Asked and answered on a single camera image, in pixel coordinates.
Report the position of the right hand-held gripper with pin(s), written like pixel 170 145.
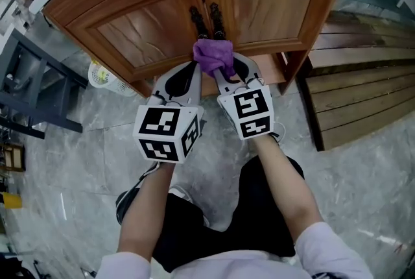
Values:
pixel 249 109

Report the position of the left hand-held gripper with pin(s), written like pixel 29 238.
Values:
pixel 159 128

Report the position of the purple cloth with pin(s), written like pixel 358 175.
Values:
pixel 214 54

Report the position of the wooden cabinet door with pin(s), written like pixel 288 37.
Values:
pixel 136 31
pixel 272 8

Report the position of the person's left forearm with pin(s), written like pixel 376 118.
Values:
pixel 146 213

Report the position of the person's right forearm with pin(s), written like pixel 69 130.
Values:
pixel 288 190

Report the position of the grey metal cabinet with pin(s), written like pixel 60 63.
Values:
pixel 48 115

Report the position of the white mesh waste basket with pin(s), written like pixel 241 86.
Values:
pixel 113 84

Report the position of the person's right sneaker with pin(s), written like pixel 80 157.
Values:
pixel 181 195

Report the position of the person's sneaker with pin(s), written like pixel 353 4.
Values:
pixel 181 195
pixel 126 200

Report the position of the wooden slat platform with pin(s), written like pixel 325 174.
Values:
pixel 356 92

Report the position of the person's left sneaker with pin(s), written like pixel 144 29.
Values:
pixel 126 200

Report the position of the black shorts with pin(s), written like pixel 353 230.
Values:
pixel 259 206

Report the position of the small wooden stool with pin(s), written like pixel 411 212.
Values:
pixel 14 157

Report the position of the white shirt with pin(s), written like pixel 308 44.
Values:
pixel 327 248

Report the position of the yellow container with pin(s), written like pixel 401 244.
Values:
pixel 11 200

